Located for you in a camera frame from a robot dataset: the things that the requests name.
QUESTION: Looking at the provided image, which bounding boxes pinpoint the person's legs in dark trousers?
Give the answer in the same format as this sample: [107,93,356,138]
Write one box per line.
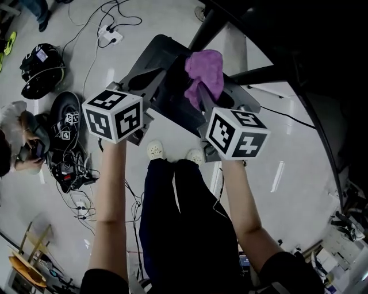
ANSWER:
[139,158,242,294]

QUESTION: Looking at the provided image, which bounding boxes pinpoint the white cable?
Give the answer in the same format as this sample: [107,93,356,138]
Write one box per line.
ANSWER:
[82,34,100,95]

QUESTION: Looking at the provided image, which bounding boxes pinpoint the person's right white shoe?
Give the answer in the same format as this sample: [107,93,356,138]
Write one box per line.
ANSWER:
[185,148,205,166]

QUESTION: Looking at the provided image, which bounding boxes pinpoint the black equipment bundle with cables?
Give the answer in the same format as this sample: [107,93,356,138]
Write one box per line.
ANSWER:
[51,152,101,194]

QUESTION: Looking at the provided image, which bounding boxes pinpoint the wooden stool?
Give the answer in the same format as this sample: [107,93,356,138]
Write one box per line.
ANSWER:
[8,222,54,288]

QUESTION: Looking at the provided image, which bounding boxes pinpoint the purple cloth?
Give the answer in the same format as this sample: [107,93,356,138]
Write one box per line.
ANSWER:
[183,49,225,111]

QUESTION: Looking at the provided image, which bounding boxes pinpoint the person's white shoe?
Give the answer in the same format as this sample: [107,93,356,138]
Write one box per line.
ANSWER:
[146,140,167,160]
[185,148,205,166]

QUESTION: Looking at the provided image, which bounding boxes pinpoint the person's left white shoe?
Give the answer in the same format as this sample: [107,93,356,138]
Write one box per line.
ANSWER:
[146,140,167,160]

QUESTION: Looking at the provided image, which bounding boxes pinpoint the black device with screen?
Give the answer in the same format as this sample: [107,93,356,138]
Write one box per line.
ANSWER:
[238,252,251,273]

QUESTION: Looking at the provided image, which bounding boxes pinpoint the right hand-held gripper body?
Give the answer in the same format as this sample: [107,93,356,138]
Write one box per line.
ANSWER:
[198,106,272,163]

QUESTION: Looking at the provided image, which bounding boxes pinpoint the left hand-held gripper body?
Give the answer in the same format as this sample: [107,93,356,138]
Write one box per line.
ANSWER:
[82,82,155,146]

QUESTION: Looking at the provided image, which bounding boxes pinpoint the cluttered white shelf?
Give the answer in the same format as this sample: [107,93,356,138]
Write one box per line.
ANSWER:
[293,209,368,294]

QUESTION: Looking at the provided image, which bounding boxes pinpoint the black open dome case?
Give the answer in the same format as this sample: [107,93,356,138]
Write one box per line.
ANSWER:
[49,91,82,152]

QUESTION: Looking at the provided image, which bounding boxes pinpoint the person's left forearm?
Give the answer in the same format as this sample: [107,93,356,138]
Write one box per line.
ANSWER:
[87,140,129,273]

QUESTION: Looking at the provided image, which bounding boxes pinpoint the black dome backpack with screen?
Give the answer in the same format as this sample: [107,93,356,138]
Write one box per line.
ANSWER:
[19,42,66,100]

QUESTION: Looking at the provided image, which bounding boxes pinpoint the black cable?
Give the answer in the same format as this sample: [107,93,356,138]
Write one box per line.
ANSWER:
[125,179,144,281]
[260,105,317,129]
[97,0,143,48]

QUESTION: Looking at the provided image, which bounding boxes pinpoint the person's right forearm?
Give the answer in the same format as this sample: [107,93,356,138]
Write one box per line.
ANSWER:
[220,159,285,272]

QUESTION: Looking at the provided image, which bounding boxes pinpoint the white power strip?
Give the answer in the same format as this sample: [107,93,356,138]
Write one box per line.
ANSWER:
[75,199,91,219]
[97,25,124,44]

